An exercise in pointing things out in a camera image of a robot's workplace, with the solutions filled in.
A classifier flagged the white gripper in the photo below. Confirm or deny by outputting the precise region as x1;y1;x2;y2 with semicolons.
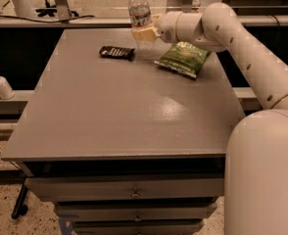
131;11;182;43

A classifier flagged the clear plastic water bottle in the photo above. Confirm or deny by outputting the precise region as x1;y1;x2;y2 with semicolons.
128;0;155;51

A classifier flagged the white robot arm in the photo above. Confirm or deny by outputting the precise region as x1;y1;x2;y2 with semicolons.
132;3;288;235

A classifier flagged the dark rxbar chocolate wrapper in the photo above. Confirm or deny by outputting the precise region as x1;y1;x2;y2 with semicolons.
99;46;135;60

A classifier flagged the white pump dispenser bottle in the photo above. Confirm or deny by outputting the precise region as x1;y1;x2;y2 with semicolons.
0;75;15;100

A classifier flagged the green chip bag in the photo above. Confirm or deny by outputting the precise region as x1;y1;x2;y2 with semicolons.
155;42;210;79

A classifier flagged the grey middle drawer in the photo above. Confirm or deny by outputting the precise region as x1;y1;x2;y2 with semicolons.
55;198;217;222

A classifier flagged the grey drawer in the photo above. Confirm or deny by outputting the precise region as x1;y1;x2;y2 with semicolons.
55;198;217;222
25;174;224;202
73;219;204;235

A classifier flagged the grey top drawer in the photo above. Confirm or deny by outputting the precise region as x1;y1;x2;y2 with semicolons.
25;174;224;202

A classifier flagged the grey bottom drawer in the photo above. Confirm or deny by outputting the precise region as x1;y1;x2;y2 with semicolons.
73;219;204;235

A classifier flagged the black caster leg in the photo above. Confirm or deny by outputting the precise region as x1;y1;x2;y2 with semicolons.
11;184;28;219

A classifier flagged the metal frame rail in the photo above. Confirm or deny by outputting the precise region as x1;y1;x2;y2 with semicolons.
0;16;288;28

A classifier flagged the black cable on rail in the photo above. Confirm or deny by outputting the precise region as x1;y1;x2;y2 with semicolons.
0;7;96;24

